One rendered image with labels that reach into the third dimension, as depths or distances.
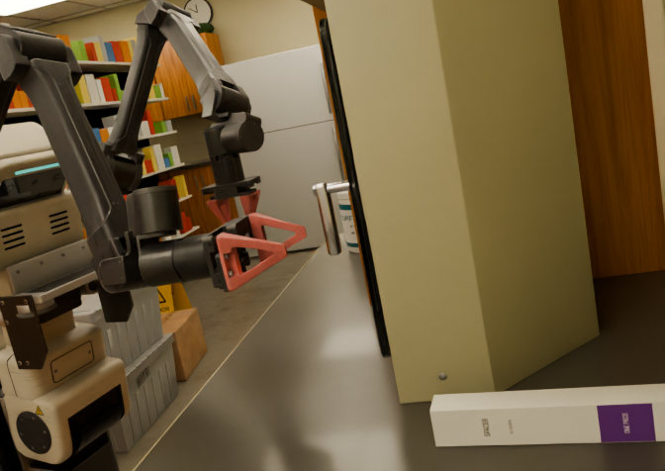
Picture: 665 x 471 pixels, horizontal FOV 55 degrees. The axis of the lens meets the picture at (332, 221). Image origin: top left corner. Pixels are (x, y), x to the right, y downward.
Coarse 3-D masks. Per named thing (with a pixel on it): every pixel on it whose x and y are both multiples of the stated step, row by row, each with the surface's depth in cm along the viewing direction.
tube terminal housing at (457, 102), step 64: (384, 0) 66; (448, 0) 66; (512, 0) 71; (384, 64) 67; (448, 64) 66; (512, 64) 72; (384, 128) 69; (448, 128) 67; (512, 128) 72; (384, 192) 70; (448, 192) 69; (512, 192) 73; (576, 192) 79; (384, 256) 72; (448, 256) 70; (512, 256) 73; (576, 256) 80; (448, 320) 72; (512, 320) 74; (576, 320) 80; (448, 384) 74; (512, 384) 74
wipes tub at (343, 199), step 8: (344, 192) 150; (344, 200) 150; (344, 208) 151; (344, 216) 152; (344, 224) 153; (352, 224) 150; (344, 232) 154; (352, 232) 151; (352, 240) 152; (352, 248) 153
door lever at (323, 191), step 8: (320, 184) 76; (328, 184) 76; (336, 184) 76; (344, 184) 76; (320, 192) 76; (328, 192) 76; (336, 192) 76; (320, 200) 76; (328, 200) 76; (320, 208) 77; (328, 208) 76; (328, 216) 77; (328, 224) 77; (328, 232) 77; (336, 232) 77; (328, 240) 77; (336, 240) 77; (328, 248) 78; (336, 248) 77
